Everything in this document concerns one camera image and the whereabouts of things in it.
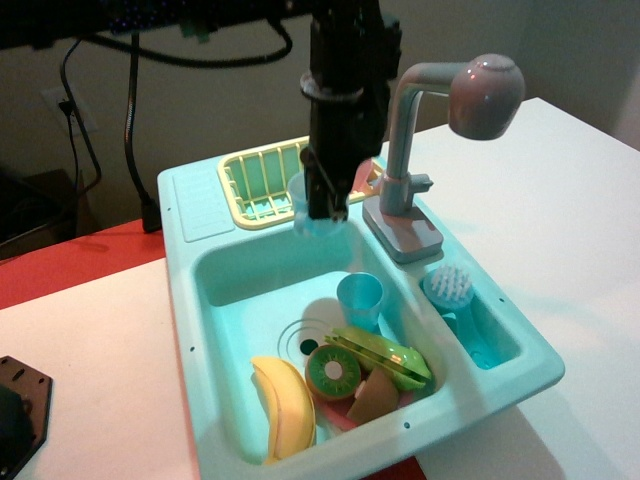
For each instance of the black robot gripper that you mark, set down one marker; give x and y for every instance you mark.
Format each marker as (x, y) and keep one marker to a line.
(346, 129)

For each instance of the light blue plastic cup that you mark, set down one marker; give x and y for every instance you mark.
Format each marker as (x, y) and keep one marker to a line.
(303, 224)

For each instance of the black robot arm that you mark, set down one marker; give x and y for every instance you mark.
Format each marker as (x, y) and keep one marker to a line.
(354, 54)

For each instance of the yellow drying rack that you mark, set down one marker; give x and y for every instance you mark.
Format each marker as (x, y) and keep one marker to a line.
(254, 183)

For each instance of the blue cup in sink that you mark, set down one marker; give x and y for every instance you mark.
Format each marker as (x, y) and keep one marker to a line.
(360, 296)

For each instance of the teal toy sink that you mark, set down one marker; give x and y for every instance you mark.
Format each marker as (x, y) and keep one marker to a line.
(241, 293)

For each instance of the pink plate in sink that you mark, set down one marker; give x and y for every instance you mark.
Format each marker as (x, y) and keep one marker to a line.
(336, 412)

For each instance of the pink plastic plate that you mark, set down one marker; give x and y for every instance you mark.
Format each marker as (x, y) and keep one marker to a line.
(360, 183)

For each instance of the blue dish brush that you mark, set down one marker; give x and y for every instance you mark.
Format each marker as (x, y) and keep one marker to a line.
(449, 289)

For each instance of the black gooseneck clamp stand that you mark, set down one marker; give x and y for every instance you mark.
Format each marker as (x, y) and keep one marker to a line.
(151, 217)

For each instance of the toy kiwi half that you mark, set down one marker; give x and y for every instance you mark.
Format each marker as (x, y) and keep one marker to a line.
(332, 373)

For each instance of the grey toy faucet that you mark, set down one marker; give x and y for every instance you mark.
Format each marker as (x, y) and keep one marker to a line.
(483, 98)

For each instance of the green toy pea pod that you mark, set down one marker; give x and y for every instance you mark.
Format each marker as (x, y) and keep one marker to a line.
(405, 366)

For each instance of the brown toy kiwi piece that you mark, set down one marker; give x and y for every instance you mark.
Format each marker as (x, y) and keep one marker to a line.
(375, 397)

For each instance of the yellow toy banana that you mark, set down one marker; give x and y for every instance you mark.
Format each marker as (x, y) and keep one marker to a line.
(290, 407)

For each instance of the black mounting plate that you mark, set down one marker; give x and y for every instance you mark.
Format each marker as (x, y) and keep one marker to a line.
(25, 408)

